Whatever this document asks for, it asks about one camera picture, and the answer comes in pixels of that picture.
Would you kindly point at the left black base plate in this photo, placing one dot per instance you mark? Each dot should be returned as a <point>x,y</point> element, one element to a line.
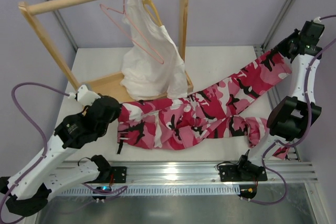
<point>118,175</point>

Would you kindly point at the pink wire hanger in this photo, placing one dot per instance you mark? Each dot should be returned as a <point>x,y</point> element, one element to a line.
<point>149,50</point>

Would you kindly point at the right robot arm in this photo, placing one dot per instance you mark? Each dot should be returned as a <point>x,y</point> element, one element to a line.
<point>291,119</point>

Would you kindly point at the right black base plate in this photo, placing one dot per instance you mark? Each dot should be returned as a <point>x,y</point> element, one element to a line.
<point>233,173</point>

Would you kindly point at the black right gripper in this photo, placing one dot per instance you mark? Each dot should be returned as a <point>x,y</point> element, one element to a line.
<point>284,48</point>

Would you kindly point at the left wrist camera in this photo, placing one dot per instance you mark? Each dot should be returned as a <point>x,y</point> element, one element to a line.
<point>84,95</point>

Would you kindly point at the wooden hanger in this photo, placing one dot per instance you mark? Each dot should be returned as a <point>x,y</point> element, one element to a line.
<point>150,8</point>

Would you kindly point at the pink camouflage trousers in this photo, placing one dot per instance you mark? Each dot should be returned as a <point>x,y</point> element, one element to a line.
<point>215,112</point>

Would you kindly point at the white t-shirt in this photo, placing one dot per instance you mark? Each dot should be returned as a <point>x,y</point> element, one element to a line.
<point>143,76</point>

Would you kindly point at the slotted cable duct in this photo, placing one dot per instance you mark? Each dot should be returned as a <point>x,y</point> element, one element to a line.
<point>181,190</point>

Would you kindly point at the aluminium mounting rail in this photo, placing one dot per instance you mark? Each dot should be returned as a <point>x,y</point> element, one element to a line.
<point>203,173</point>

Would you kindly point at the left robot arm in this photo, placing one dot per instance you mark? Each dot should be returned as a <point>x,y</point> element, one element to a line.
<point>30,190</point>

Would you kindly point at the wooden clothes rack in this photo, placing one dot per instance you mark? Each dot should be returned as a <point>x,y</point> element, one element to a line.
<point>107,85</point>

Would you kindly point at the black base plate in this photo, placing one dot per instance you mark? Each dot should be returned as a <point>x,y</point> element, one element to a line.
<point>118,175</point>
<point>233,173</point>

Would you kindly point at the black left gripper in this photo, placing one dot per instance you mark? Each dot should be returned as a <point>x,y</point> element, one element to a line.
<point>111,111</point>

